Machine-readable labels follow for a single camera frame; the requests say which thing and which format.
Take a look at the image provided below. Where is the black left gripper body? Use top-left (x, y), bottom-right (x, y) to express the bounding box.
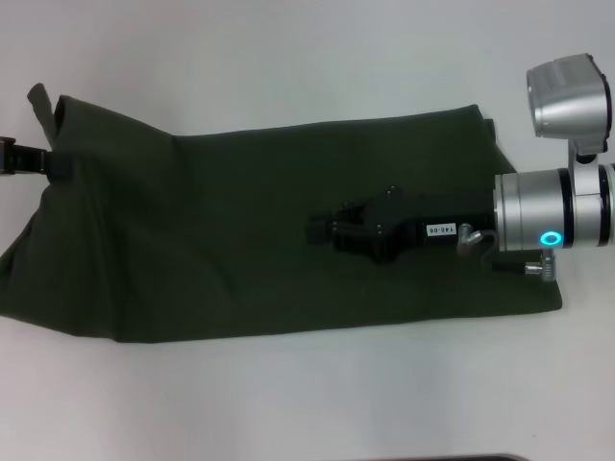
top-left (0, 135), bottom-right (52, 180)

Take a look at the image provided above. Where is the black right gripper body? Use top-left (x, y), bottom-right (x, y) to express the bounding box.
top-left (357, 186), bottom-right (497, 264)

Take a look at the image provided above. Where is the dark green FREE T-shirt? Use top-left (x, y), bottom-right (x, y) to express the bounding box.
top-left (0, 82), bottom-right (563, 346)

